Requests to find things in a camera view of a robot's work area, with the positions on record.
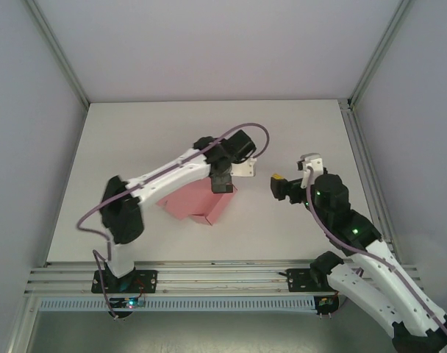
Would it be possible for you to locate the pink cloth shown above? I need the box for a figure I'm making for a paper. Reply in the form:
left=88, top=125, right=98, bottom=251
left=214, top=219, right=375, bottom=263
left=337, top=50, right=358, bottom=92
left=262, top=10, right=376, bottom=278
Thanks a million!
left=155, top=179, right=238, bottom=227

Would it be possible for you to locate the grey metal lower panel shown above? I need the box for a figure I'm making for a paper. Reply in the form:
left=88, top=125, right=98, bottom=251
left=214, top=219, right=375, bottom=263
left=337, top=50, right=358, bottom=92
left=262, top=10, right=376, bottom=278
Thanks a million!
left=24, top=310, right=397, bottom=353

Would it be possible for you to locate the left circuit board green light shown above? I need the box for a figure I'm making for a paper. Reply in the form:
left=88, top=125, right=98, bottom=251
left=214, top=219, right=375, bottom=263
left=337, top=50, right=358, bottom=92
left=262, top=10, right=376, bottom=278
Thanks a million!
left=111, top=296, right=146, bottom=309

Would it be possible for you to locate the aluminium table side rail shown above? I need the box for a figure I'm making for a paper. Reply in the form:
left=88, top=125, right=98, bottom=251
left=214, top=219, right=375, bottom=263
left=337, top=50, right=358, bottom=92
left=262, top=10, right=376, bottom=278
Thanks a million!
left=339, top=99, right=397, bottom=260

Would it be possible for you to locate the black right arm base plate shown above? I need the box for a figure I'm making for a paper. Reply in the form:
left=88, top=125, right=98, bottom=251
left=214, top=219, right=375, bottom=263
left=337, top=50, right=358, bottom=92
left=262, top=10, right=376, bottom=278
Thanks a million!
left=286, top=268, right=338, bottom=293

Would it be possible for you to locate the aluminium mounting rail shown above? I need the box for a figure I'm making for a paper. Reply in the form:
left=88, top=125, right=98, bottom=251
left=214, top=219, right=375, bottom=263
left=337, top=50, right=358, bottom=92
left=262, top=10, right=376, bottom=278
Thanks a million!
left=24, top=259, right=426, bottom=297

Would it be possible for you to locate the white slotted cable duct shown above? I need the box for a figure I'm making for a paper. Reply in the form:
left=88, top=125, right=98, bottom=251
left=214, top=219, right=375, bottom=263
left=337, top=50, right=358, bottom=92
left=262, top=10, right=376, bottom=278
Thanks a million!
left=37, top=296, right=317, bottom=312

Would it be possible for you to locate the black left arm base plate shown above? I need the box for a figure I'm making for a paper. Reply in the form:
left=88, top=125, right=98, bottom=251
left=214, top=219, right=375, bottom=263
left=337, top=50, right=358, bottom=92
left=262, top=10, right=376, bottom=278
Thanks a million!
left=90, top=270, right=159, bottom=294

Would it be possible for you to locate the aluminium frame post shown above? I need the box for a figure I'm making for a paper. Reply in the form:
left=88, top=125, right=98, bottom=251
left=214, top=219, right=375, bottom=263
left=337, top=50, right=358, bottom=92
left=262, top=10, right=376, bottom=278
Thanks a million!
left=347, top=0, right=415, bottom=110
left=24, top=0, right=89, bottom=108

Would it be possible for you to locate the aluminium frame leg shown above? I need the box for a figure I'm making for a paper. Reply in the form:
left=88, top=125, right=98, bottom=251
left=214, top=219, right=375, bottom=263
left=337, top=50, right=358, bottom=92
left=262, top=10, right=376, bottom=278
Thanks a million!
left=6, top=293, right=40, bottom=353

